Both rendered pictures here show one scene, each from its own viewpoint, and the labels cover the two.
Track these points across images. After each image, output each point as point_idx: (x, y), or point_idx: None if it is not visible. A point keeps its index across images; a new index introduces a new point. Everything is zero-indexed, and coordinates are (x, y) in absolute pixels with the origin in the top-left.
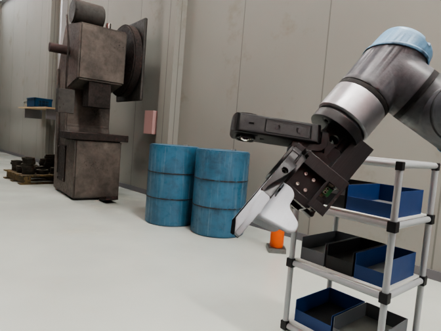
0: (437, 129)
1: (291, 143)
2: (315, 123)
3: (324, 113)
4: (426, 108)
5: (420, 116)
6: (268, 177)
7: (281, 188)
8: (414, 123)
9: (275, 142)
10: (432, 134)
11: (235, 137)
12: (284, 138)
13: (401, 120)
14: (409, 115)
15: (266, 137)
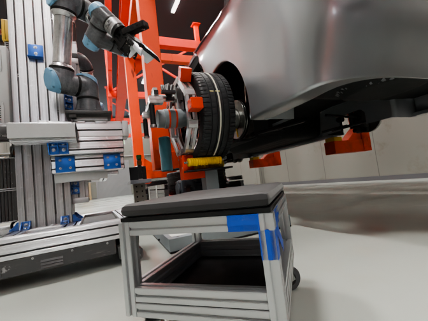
0: (115, 45)
1: (133, 34)
2: (121, 27)
3: None
4: (109, 36)
5: (105, 36)
6: (139, 42)
7: (142, 49)
8: (103, 36)
9: (134, 31)
10: (109, 44)
11: (144, 27)
12: (136, 34)
13: (102, 33)
14: (105, 34)
15: (139, 31)
